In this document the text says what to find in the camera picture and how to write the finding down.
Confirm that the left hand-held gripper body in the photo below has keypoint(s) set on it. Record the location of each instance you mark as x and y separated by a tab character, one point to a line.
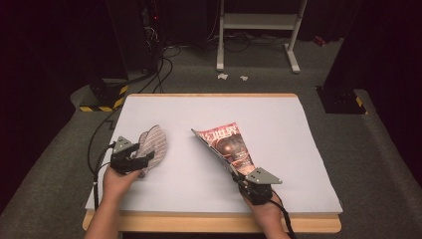
122	162

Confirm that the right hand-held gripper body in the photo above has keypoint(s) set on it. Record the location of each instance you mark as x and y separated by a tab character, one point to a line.
260	189

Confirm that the striped grey fabric pouch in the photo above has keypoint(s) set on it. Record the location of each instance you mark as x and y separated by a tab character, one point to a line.
156	139

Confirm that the magazine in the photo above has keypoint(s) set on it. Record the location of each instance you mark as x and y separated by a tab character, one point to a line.
229	146

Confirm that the person's left hand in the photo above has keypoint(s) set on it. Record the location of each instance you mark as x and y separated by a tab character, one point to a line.
116	184

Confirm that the person's right hand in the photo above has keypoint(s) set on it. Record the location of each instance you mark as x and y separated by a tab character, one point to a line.
268	214

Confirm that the white table mat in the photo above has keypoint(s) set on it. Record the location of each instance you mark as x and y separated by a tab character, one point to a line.
166	109

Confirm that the wooden table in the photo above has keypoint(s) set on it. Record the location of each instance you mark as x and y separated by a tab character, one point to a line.
199	224

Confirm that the black yellow striped stand base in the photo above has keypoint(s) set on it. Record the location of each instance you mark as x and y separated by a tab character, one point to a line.
106	96
341	101

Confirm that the white paper scrap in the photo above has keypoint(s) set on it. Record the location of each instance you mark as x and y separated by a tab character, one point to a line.
244	78
223	76

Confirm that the dark equipment rack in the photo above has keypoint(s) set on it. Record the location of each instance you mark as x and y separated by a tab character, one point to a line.
149	33

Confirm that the white metal stand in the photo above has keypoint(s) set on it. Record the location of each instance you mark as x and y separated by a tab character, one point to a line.
258	21

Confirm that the small red object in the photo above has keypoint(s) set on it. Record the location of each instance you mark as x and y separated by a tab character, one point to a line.
320	40

